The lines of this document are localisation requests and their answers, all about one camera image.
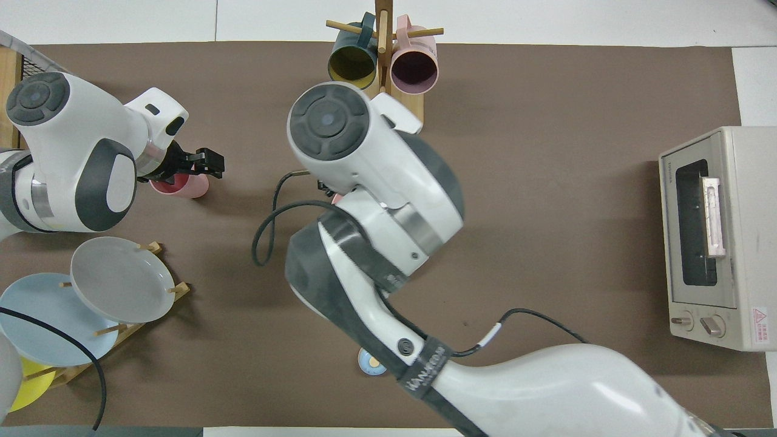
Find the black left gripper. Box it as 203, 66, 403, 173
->
141, 141, 226, 184

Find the pink plastic cup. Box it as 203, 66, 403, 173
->
149, 172, 210, 199

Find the grey plate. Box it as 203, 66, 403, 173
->
70, 236, 176, 324

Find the wooden plate rack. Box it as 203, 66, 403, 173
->
23, 241, 191, 389

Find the teal mug yellow inside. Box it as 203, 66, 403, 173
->
327, 12, 379, 91

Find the light blue plate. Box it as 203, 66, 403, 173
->
0, 273, 120, 367

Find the wooden mug tree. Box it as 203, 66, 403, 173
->
326, 0, 444, 125

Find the pink mug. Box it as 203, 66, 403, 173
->
390, 15, 439, 96

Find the yellow plate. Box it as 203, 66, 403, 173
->
7, 355, 56, 413

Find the brown table mat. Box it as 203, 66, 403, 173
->
0, 41, 775, 429

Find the beige toaster oven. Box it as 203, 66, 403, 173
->
659, 126, 777, 352

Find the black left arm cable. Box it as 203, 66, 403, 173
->
0, 307, 108, 433

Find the wooden crate with wire mesh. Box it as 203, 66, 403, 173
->
0, 29, 58, 149

